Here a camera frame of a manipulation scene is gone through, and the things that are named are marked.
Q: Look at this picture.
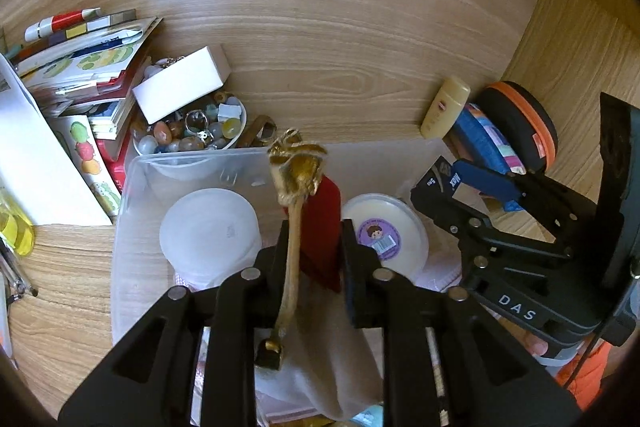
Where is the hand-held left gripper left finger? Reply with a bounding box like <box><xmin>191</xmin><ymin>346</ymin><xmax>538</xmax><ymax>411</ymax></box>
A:
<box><xmin>57</xmin><ymin>219</ymin><xmax>293</xmax><ymax>427</ymax></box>

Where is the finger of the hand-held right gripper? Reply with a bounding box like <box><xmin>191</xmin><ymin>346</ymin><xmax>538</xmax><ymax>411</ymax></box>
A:
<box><xmin>411</xmin><ymin>187</ymin><xmax>493</xmax><ymax>258</ymax></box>
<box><xmin>452</xmin><ymin>158</ymin><xmax>532</xmax><ymax>205</ymax></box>

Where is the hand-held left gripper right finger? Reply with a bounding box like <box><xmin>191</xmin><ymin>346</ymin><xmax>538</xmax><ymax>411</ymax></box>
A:
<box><xmin>340</xmin><ymin>218</ymin><xmax>583</xmax><ymax>427</ymax></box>

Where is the blue black card pack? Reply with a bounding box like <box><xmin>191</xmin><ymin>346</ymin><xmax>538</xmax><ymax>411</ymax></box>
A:
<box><xmin>411</xmin><ymin>155</ymin><xmax>473</xmax><ymax>208</ymax></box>

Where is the pale round plastic jar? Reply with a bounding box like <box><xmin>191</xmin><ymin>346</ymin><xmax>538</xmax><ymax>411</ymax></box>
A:
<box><xmin>341</xmin><ymin>193</ymin><xmax>430</xmax><ymax>280</ymax></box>

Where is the frosted round container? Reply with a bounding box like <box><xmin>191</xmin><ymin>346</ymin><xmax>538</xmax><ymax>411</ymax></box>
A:
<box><xmin>160</xmin><ymin>188</ymin><xmax>261</xmax><ymax>278</ymax></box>

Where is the red gold tasselled ornament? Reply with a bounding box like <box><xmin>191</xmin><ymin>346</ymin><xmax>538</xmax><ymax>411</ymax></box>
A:
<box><xmin>254</xmin><ymin>129</ymin><xmax>342</xmax><ymax>370</ymax></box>

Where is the beige cloth pouch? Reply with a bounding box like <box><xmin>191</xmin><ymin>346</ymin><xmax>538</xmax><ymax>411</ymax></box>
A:
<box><xmin>255</xmin><ymin>277</ymin><xmax>383</xmax><ymax>420</ymax></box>

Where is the translucent plastic storage box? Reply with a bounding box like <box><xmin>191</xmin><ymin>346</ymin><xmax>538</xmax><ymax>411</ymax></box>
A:
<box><xmin>111</xmin><ymin>138</ymin><xmax>481</xmax><ymax>427</ymax></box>

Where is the wooden desktop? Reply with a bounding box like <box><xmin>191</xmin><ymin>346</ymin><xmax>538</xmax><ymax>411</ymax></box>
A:
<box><xmin>0</xmin><ymin>0</ymin><xmax>551</xmax><ymax>408</ymax></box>

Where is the person's right hand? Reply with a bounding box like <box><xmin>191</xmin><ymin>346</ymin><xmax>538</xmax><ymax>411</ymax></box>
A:
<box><xmin>517</xmin><ymin>329</ymin><xmax>553</xmax><ymax>360</ymax></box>

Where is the blue zip pouch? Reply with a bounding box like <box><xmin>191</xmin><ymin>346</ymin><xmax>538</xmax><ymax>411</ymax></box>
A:
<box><xmin>452</xmin><ymin>103</ymin><xmax>526</xmax><ymax>212</ymax></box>

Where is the black orange round case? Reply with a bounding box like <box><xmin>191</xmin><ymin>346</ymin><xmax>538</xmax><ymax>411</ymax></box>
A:
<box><xmin>475</xmin><ymin>81</ymin><xmax>559</xmax><ymax>172</ymax></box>

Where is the small cream bottle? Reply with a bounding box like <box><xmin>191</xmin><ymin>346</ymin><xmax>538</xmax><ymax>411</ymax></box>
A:
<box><xmin>420</xmin><ymin>76</ymin><xmax>472</xmax><ymax>139</ymax></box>

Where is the glass bowl of beads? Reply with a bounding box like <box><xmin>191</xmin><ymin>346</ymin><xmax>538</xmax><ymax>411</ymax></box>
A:
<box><xmin>131</xmin><ymin>92</ymin><xmax>248</xmax><ymax>156</ymax></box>

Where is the white cardboard box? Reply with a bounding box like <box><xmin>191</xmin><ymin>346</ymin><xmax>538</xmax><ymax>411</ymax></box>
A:
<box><xmin>132</xmin><ymin>45</ymin><xmax>232</xmax><ymax>125</ymax></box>

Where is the fruit sticker strip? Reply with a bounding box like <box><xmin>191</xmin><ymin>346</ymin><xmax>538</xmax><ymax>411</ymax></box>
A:
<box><xmin>57</xmin><ymin>116</ymin><xmax>123</xmax><ymax>215</ymax></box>

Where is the white paper sheet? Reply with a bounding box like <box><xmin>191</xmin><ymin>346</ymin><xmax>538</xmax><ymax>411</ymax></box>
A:
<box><xmin>0</xmin><ymin>52</ymin><xmax>113</xmax><ymax>226</ymax></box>

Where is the silver pen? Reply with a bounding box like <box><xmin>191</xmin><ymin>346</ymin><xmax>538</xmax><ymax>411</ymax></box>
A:
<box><xmin>0</xmin><ymin>237</ymin><xmax>40</xmax><ymax>303</ymax></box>

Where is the yellow green bottle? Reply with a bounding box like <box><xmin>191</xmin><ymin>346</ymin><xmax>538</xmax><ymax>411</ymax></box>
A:
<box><xmin>0</xmin><ymin>187</ymin><xmax>36</xmax><ymax>255</ymax></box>

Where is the stack of books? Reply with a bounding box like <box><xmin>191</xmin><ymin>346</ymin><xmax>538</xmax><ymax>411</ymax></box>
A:
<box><xmin>10</xmin><ymin>9</ymin><xmax>163</xmax><ymax>152</ymax></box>

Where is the red white tube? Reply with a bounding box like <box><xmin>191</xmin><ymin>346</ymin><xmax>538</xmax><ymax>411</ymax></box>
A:
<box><xmin>24</xmin><ymin>7</ymin><xmax>101</xmax><ymax>42</ymax></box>

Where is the brown leather strap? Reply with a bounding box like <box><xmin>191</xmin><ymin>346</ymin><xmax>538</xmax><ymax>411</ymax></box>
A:
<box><xmin>243</xmin><ymin>116</ymin><xmax>277</xmax><ymax>148</ymax></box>

